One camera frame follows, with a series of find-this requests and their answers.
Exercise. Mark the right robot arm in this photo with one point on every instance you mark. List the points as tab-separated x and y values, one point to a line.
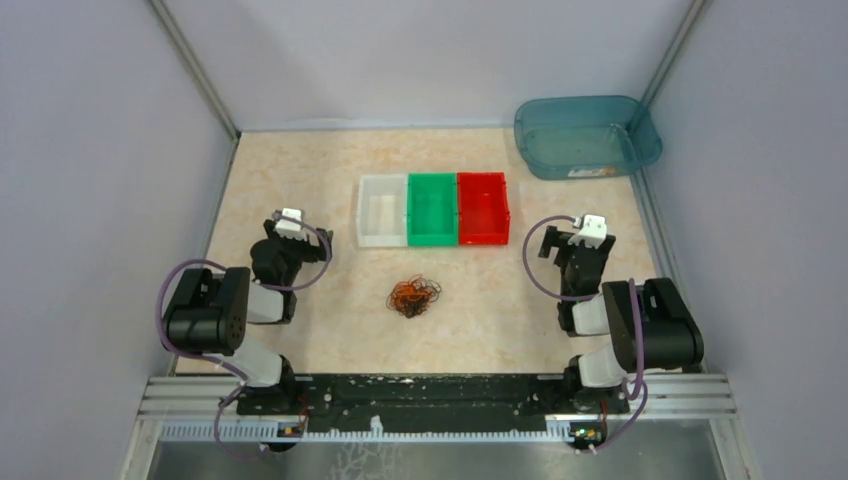
648	325

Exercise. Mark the white plastic bin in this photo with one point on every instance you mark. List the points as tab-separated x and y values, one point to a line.
381	214

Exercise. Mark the red plastic bin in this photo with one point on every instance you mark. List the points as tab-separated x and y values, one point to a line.
484	214

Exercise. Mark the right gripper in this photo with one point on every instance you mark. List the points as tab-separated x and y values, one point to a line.
555	238

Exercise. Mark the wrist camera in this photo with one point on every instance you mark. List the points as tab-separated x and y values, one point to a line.
287	224
593	231

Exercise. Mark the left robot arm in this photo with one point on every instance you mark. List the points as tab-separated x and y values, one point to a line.
208	315

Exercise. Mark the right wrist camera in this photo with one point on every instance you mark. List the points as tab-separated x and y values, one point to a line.
593	231

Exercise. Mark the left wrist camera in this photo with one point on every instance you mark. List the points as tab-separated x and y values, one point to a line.
287	224

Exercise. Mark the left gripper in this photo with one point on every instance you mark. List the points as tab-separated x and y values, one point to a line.
314	252

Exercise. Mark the teal translucent tub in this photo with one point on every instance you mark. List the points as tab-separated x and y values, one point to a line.
585	137

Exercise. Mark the green plastic bin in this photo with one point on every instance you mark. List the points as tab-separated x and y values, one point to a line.
432	210

